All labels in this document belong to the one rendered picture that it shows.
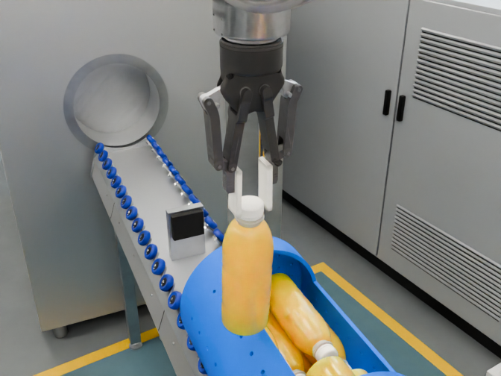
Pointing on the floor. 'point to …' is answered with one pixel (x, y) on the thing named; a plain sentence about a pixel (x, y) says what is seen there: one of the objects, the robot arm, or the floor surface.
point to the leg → (129, 298)
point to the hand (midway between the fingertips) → (250, 188)
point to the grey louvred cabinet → (405, 145)
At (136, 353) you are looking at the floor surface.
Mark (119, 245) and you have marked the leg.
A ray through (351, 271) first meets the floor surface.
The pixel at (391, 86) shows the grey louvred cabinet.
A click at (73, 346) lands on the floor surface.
